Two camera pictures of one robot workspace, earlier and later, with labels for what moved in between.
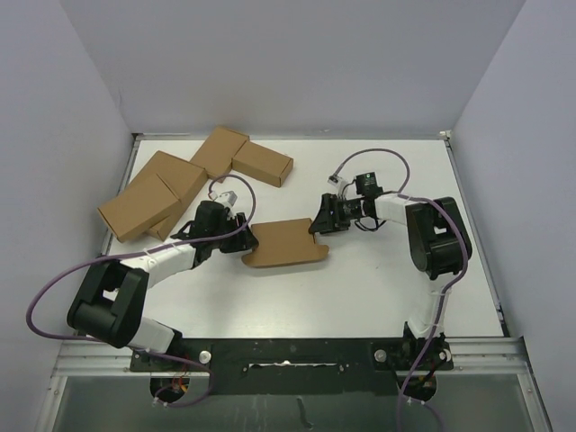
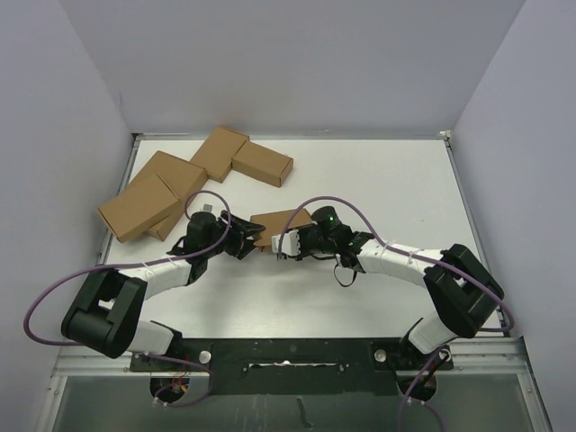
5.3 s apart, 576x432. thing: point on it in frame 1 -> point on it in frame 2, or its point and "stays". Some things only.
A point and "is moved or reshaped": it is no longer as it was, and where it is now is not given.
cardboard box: [217, 152] stays
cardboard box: [184, 179] stays
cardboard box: [283, 242] is moved or reshaped
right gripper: [328, 221] -> [303, 252]
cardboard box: [263, 163] stays
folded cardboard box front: [139, 208] stays
